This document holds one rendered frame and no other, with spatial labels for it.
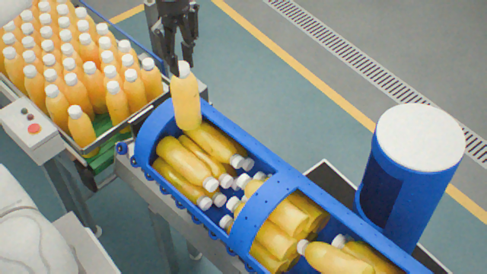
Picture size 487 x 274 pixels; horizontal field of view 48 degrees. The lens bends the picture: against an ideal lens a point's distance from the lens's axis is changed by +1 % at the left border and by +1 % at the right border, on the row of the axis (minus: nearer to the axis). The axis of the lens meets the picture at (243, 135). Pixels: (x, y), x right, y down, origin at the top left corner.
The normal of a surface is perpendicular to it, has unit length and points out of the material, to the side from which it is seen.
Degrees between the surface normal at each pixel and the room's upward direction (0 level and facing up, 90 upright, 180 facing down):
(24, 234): 2
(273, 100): 0
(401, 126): 0
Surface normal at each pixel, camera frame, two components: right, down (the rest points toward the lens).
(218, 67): 0.00, -0.62
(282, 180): 0.15, -0.76
